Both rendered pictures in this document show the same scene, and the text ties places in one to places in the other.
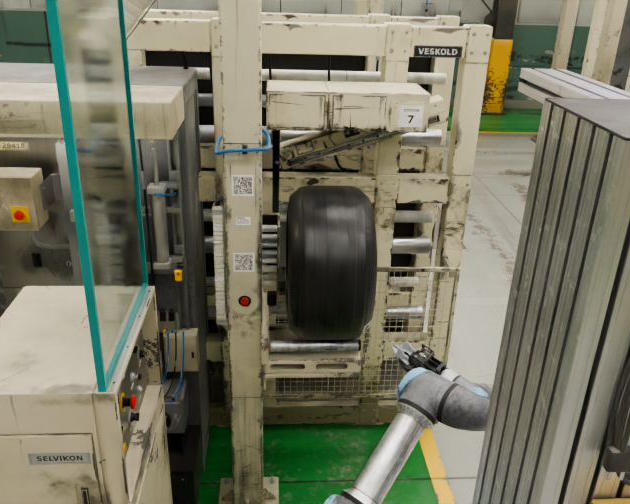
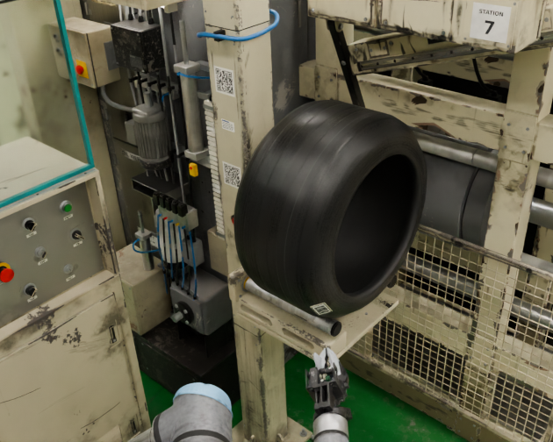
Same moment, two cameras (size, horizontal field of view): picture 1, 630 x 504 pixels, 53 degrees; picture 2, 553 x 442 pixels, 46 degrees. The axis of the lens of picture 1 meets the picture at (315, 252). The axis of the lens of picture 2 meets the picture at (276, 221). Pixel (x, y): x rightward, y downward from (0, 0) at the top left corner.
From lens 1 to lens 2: 147 cm
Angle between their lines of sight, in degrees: 42
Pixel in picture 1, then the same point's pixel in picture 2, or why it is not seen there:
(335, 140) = (415, 45)
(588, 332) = not seen: outside the picture
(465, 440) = not seen: outside the picture
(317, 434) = (398, 415)
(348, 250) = (287, 198)
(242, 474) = (247, 407)
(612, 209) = not seen: outside the picture
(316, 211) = (283, 135)
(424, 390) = (175, 416)
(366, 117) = (425, 15)
